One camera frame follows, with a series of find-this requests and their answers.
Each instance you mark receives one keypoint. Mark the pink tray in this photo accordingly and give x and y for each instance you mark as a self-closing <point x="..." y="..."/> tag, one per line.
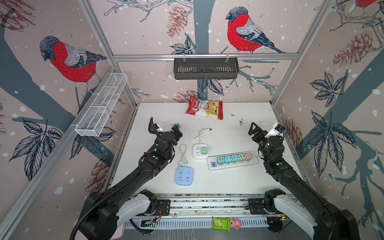
<point x="117" y="235"/>

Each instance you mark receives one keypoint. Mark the pink charger plug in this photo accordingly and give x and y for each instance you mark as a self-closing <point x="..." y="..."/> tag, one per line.
<point x="249" y="156"/>

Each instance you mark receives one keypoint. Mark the blue square power strip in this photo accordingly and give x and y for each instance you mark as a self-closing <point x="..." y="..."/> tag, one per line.
<point x="184" y="176"/>

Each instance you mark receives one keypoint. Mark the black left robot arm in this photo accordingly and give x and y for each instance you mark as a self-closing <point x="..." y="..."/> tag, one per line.
<point x="103" y="213"/>

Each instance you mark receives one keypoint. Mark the red white chips bag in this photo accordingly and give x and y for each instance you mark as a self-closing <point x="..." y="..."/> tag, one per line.
<point x="205" y="108"/>

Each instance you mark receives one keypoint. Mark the teal charger plug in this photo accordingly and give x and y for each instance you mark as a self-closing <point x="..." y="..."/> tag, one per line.
<point x="235" y="158"/>
<point x="221" y="160"/>

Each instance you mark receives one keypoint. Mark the black hanging wire basket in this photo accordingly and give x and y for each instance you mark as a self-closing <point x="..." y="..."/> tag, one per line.
<point x="206" y="68"/>

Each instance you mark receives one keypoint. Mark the aluminium frame post back right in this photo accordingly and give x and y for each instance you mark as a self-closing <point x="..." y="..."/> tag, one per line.
<point x="314" y="28"/>

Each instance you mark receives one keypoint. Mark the pink pig toy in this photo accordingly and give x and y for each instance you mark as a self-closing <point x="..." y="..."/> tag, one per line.
<point x="235" y="223"/>

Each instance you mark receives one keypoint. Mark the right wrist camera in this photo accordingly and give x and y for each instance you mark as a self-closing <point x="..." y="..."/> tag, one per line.
<point x="277" y="130"/>

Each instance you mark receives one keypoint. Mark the aluminium frame post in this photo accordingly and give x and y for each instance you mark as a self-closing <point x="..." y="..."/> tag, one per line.
<point x="99" y="33"/>
<point x="314" y="28"/>

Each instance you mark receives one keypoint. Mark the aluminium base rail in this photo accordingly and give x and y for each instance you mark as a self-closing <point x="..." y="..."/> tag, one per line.
<point x="184" y="211"/>

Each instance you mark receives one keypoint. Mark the aluminium frame post back left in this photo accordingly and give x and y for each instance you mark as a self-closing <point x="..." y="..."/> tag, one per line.
<point x="99" y="33"/>

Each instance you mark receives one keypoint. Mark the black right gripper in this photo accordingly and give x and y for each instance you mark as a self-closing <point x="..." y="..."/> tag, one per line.
<point x="262" y="133"/>

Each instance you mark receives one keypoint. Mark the long white pastel power strip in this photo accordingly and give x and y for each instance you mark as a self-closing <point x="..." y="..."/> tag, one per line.
<point x="214" y="166"/>

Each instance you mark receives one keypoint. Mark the green snack packet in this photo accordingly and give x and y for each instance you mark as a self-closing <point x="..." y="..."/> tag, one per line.
<point x="222" y="224"/>

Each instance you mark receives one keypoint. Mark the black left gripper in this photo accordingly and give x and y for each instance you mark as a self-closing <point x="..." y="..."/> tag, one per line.
<point x="176" y="131"/>

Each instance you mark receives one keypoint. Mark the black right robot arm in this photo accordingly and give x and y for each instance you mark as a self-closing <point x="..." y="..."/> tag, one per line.
<point x="320" y="219"/>

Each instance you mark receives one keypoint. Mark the green charger plug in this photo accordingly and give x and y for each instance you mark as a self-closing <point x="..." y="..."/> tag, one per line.
<point x="204" y="150"/>
<point x="242" y="157"/>

